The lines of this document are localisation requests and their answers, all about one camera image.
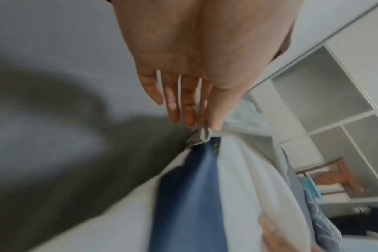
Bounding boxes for grey pillowcase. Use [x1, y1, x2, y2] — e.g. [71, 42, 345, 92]
[0, 0, 283, 252]

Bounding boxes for person's left hand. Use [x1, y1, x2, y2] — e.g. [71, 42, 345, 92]
[112, 0, 302, 132]

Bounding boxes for person's right hand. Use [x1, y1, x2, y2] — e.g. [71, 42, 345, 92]
[258, 214, 320, 252]

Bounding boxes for pile of black items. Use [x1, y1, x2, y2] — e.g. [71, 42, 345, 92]
[328, 206, 378, 237]

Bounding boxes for white pillow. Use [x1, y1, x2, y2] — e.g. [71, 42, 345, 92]
[36, 132, 312, 252]

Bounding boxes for white wardrobe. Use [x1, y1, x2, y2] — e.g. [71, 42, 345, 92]
[247, 0, 378, 205]

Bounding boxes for navy patterned quilt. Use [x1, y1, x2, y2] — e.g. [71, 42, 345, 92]
[303, 191, 342, 252]

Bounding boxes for brown wooden chair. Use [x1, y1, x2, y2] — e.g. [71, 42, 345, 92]
[296, 157, 366, 195]

